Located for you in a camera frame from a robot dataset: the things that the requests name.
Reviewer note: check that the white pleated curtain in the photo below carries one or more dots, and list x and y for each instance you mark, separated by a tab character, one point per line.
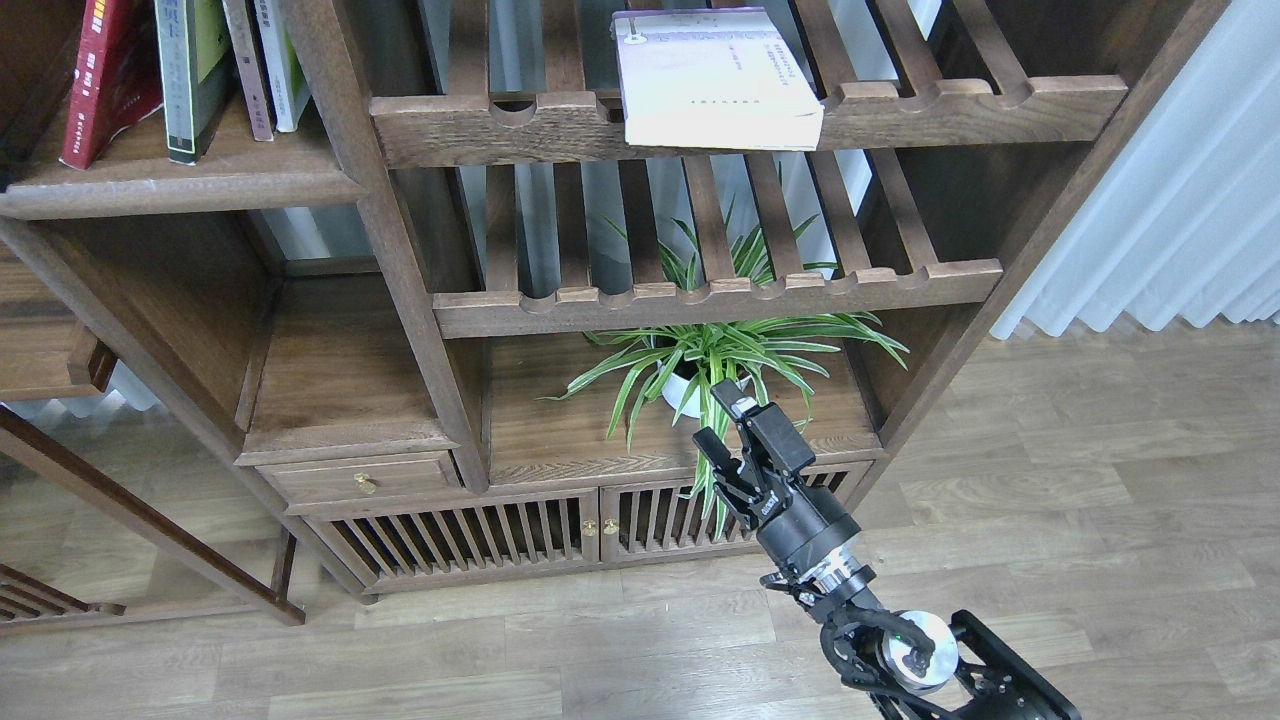
1184	224

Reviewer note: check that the black yellow-green cover book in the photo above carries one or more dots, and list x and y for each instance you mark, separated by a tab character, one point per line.
195	62

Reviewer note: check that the dark wooden side furniture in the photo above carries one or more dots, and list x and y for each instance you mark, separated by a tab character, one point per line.
48	353

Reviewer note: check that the green spider plant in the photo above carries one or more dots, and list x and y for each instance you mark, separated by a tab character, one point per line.
648	355

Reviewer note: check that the brass drawer knob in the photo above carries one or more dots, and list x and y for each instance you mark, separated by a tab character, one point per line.
365	483

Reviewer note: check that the red cover book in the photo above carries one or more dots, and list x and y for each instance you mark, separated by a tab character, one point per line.
117	81

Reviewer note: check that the white lavender cover book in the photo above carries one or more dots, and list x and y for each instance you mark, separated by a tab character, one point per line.
712	79

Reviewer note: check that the brown wooden bookshelf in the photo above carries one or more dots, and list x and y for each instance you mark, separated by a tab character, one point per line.
392	288

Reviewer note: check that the white green upright book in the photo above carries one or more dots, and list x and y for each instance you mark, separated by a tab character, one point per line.
289	89

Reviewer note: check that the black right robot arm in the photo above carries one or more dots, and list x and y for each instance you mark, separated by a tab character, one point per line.
913	664

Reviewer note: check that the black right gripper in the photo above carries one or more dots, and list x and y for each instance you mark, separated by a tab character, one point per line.
807	532

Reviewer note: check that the brown spine upright book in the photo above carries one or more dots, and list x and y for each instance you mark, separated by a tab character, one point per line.
243	30

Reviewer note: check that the white plant pot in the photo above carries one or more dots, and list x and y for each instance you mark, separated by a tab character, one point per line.
682	390

